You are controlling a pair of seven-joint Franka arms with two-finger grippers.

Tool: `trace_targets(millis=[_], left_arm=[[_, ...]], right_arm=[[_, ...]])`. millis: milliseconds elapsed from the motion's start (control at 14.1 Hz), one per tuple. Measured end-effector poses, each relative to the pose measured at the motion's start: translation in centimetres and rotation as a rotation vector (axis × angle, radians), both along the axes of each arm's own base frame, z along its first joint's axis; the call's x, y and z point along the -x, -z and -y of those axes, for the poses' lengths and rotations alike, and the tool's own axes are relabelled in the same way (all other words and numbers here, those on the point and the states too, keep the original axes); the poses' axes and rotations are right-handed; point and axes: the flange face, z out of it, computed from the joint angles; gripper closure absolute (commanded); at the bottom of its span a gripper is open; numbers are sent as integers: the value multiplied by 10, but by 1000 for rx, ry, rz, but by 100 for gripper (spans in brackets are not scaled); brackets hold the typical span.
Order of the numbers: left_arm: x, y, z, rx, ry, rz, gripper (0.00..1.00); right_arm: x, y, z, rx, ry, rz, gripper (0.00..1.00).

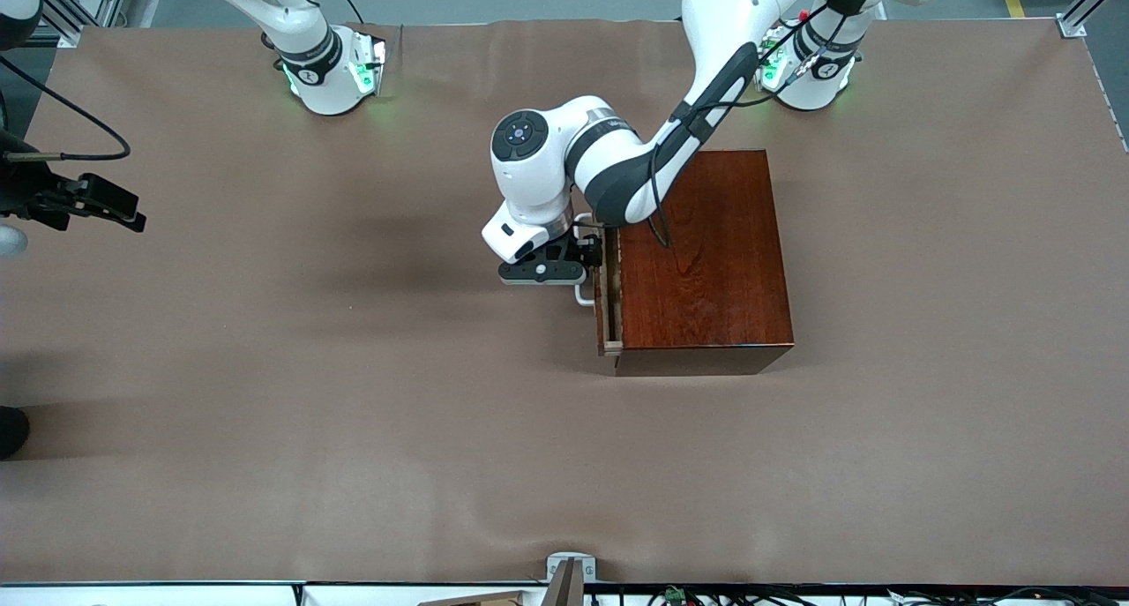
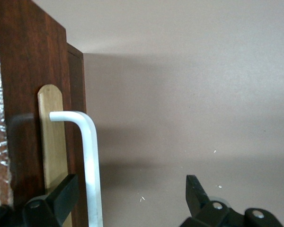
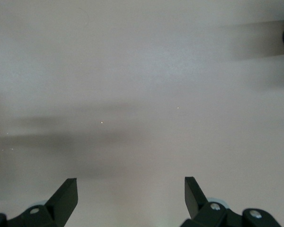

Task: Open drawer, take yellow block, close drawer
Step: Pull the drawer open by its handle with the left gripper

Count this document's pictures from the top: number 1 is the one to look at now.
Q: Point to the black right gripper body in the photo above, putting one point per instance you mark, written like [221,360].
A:
[28,189]

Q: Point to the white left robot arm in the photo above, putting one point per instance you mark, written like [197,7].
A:
[529,183]

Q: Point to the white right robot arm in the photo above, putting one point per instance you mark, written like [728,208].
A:
[317,77]

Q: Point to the dark brown wooden cabinet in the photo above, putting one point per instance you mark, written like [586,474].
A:
[706,280]

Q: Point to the brown table mat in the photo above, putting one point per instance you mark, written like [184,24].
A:
[353,412]

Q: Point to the green connector plug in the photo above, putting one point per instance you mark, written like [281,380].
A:
[675,594]

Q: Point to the brown cardboard piece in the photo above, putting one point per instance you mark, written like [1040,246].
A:
[476,600]

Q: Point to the aluminium frame profile rack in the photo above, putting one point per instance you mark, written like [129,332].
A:
[66,11]

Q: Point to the grey metal bracket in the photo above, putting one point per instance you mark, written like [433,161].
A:
[571,562]

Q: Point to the grey aluminium post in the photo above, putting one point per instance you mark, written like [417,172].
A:
[564,588]

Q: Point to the white table edge rail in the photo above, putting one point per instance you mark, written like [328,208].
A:
[176,595]

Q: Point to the aluminium frame profile with bracket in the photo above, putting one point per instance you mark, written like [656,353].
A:
[1089,2]

